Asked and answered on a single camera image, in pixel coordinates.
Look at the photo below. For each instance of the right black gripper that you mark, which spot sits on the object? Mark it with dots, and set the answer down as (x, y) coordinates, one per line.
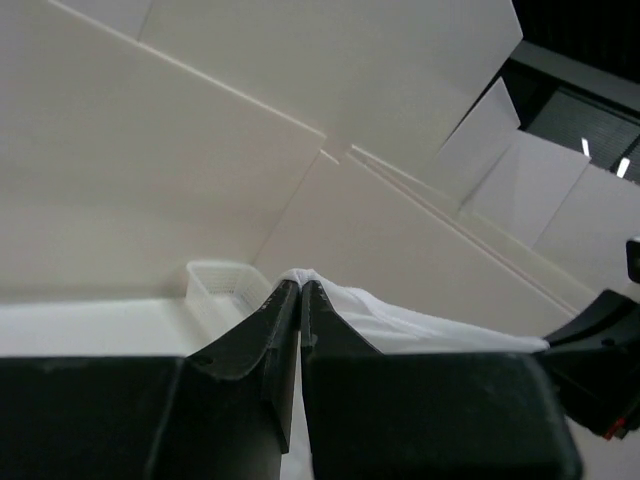
(593, 362)

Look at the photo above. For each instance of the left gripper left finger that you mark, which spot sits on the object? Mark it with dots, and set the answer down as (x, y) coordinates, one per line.
(227, 410)

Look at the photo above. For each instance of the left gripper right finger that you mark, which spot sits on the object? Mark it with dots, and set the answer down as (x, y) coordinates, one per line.
(370, 415)

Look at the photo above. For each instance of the white tank top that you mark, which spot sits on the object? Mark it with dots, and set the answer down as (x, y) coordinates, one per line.
(396, 330)

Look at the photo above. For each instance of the white plastic mesh basket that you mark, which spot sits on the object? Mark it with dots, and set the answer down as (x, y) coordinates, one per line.
(221, 294)

